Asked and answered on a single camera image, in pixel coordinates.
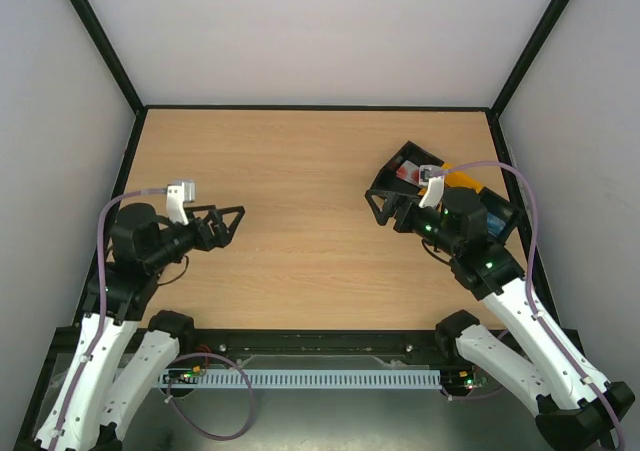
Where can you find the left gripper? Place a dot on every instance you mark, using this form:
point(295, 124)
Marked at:
point(221, 236)

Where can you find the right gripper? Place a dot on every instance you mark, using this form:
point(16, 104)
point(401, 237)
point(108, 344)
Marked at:
point(400, 212)

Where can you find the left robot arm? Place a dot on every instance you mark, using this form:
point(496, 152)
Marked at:
point(100, 397)

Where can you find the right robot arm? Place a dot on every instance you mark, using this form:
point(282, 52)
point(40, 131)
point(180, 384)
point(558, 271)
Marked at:
point(573, 404)

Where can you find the black bin with red card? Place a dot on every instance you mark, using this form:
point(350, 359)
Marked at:
point(386, 179)

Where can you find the red white card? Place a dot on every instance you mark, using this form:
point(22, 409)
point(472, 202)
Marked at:
point(409, 172)

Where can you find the blue card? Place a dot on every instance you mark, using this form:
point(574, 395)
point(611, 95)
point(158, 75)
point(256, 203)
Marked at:
point(495, 225)

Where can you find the black bin with blue card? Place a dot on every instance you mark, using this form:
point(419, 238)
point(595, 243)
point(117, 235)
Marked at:
point(510, 213)

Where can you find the yellow bin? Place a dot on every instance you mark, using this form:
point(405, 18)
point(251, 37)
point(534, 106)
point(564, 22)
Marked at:
point(460, 179)

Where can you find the metal tray sheet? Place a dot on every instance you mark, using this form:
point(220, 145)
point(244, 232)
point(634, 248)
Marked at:
point(351, 420)

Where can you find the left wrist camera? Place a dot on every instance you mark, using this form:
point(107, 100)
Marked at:
point(178, 194)

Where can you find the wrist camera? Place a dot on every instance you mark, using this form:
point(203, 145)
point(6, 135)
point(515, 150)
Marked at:
point(178, 194)
point(432, 179)

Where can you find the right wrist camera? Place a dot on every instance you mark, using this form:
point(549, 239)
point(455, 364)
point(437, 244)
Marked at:
point(432, 179)

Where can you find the grey slotted cable duct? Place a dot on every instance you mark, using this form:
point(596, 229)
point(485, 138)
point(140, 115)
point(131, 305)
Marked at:
point(306, 379)

